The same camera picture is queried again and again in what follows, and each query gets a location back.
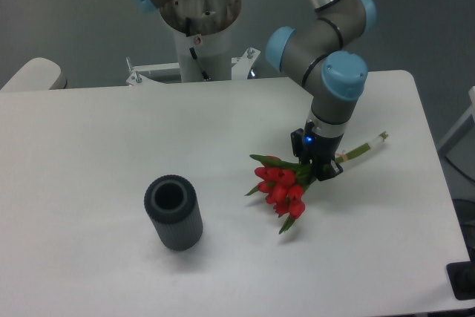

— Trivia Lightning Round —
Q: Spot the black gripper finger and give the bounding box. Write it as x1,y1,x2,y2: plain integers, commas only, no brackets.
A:
290,128,310,164
314,160,343,181

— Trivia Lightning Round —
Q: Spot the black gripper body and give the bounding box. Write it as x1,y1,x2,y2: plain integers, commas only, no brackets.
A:
302,119,344,169

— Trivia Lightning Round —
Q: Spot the red tulip bouquet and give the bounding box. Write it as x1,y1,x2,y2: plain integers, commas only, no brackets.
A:
247,131,389,234

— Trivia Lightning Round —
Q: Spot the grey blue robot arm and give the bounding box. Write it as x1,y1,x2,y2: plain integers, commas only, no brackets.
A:
133,0,376,180

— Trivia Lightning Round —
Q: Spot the dark grey ribbed vase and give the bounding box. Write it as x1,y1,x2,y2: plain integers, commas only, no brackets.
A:
144,174,203,251

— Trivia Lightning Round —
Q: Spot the black box at table edge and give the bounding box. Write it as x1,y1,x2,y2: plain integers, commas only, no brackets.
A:
446,261,474,301

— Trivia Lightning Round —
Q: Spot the beige chair armrest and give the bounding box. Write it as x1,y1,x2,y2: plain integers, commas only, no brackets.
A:
1,57,68,93

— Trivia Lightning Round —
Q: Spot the black cable on pedestal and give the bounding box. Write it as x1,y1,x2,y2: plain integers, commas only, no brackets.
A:
184,16,212,82

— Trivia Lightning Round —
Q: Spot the white furniture frame right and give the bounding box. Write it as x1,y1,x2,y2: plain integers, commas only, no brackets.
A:
436,87,474,157

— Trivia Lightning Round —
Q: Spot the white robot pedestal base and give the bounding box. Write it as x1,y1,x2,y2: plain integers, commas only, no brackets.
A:
125,0,261,87

